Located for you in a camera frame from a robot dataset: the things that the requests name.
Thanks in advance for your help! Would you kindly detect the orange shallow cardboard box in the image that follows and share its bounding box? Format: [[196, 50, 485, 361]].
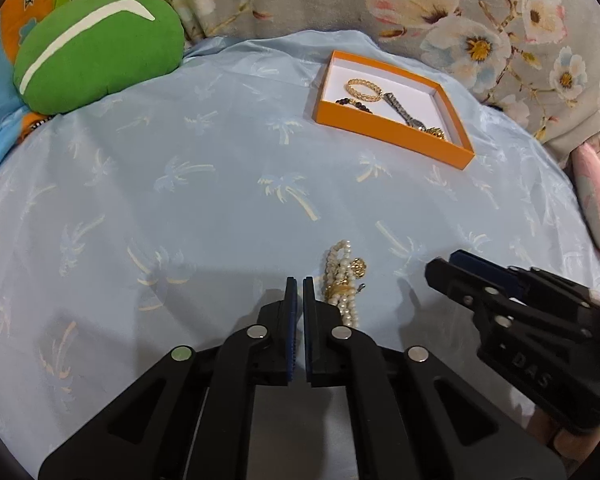
[[314, 50, 475, 169]]

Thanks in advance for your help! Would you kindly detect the grey floral blanket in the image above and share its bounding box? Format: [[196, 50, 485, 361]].
[[166, 0, 600, 160]]

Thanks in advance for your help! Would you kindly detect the gold chain bangle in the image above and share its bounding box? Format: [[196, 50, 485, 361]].
[[344, 78, 384, 103]]

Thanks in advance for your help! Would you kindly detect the silver metal wristwatch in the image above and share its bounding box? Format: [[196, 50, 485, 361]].
[[382, 92, 426, 131]]

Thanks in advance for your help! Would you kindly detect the white pearl multi-strand bracelet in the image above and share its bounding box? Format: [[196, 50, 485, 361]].
[[322, 238, 368, 330]]

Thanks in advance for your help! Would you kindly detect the green plush pillow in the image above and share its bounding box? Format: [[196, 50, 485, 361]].
[[12, 0, 185, 115]]

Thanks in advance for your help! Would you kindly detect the person's right hand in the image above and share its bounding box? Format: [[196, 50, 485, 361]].
[[527, 408, 600, 476]]

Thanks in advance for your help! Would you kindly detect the pink pillow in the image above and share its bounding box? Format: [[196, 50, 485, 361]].
[[571, 143, 600, 251]]

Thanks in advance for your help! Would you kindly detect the light blue palm-print cloth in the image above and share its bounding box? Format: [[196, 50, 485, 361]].
[[0, 32, 600, 474]]

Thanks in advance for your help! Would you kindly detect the gold metal wristwatch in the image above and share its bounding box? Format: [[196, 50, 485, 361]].
[[422, 127, 446, 140]]

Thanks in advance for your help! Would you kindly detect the black and gold bead bracelet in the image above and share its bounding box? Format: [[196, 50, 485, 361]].
[[334, 96, 375, 114]]

